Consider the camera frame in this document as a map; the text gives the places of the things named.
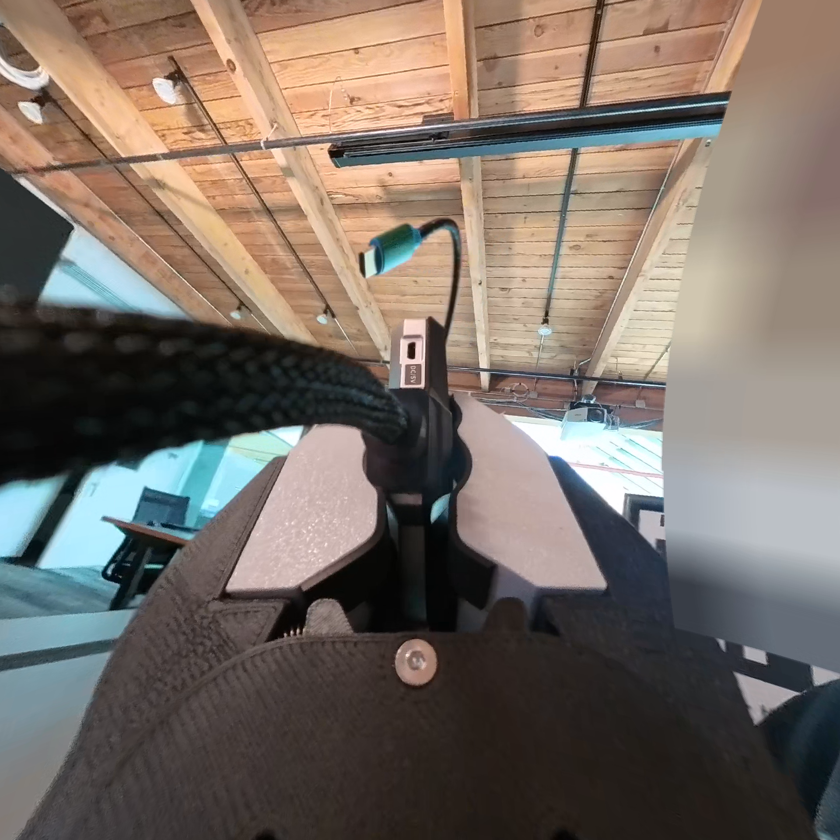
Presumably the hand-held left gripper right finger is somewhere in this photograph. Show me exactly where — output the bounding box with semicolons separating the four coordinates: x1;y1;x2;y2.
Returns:
446;392;610;611

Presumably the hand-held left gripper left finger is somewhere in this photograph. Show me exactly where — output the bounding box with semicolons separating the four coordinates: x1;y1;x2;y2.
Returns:
223;423;401;601

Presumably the black braided HDMI cable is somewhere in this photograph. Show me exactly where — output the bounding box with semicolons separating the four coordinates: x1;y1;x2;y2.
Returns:
0;289;470;493

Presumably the grey HDMI adapter box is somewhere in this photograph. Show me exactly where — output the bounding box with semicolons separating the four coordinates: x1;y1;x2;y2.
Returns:
387;317;459;506

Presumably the white ceiling projector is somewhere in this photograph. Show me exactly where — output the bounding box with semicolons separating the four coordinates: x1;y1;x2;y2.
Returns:
559;397;621;442

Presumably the black office chair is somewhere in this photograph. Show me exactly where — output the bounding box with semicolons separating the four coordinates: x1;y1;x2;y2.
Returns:
131;487;191;529

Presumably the wooden top office desk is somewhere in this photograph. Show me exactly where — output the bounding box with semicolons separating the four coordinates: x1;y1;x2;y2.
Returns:
101;515;198;611

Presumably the person's black printed shirt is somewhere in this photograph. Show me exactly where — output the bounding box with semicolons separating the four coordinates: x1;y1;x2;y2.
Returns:
758;679;840;840

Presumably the black ceiling light track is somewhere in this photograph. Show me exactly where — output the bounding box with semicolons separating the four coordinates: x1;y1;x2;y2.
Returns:
327;92;732;169

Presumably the black board on stand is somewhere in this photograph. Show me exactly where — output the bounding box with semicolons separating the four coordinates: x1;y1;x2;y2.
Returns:
0;169;74;303

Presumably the white cable coil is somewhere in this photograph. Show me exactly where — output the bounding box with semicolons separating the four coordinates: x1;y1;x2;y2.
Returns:
0;23;52;89

